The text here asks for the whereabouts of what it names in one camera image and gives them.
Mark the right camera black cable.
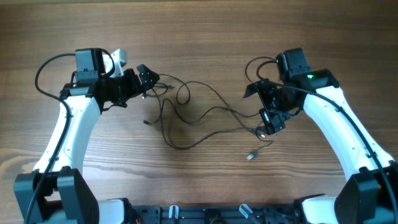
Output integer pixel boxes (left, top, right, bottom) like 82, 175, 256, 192
267, 81, 398, 224

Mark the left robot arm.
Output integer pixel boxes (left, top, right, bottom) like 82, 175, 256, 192
14, 48, 160, 223

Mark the thin black usb cable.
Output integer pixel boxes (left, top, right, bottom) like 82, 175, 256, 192
244, 55, 277, 161

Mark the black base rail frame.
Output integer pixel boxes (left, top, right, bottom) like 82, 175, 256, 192
127, 204, 304, 224

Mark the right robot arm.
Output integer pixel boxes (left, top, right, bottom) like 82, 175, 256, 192
245, 48, 397, 223

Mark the camera black cable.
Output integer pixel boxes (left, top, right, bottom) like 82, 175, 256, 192
267, 81, 398, 224
24, 52, 77, 224

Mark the left camera black cable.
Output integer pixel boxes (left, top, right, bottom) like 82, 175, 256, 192
24, 52, 77, 224

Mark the thick black usb cable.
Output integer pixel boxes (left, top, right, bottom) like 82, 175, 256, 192
143, 73, 267, 151

